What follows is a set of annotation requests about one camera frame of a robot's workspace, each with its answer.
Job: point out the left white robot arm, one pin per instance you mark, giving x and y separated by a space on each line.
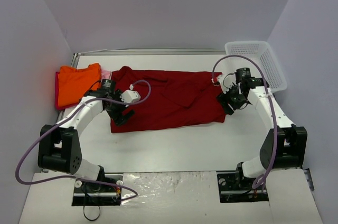
59 148

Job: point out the white plastic basket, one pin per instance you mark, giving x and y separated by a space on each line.
262 54

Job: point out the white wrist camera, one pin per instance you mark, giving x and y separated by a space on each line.
225 81
130 96

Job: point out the dark red t-shirt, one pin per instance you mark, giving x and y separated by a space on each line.
174 99

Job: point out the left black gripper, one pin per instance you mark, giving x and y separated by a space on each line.
122 117

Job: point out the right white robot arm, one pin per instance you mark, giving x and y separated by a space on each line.
285 142

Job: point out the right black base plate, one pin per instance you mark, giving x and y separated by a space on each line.
233 191

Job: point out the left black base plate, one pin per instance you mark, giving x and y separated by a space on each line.
93 194

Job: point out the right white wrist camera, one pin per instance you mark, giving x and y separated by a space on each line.
225 81

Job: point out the folded orange t-shirt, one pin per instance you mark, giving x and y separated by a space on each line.
74 83

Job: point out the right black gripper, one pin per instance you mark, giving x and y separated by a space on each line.
226 102

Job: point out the folded light pink t-shirt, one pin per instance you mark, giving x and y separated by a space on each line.
106 74

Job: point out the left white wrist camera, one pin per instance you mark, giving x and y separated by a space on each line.
130 96

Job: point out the aluminium table frame rail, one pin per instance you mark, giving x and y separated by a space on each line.
146 51

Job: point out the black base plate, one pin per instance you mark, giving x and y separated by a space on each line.
233 191
93 194

